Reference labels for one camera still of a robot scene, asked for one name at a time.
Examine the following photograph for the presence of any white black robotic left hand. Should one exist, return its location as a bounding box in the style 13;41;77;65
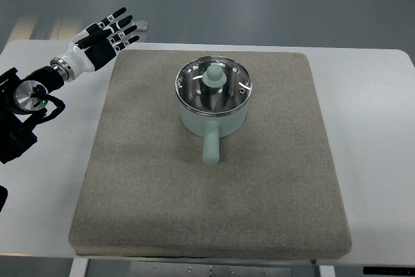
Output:
51;7;140;82

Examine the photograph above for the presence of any glass lid with green knob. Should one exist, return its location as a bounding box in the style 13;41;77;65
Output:
174;56;253;117

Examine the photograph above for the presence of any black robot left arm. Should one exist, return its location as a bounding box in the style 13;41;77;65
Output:
1;66;65;164

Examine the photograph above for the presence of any silver floor plate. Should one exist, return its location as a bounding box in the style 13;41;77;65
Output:
132;21;148;42

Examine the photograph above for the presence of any mint green saucepan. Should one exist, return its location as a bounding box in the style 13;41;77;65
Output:
177;96;251;165

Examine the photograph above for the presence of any grey felt mat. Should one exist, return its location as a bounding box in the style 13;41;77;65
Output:
69;50;352;260

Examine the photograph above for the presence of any black label strip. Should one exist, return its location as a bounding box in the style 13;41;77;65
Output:
363;267;415;276

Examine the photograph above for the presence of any white table frame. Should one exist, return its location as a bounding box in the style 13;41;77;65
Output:
69;258;337;276

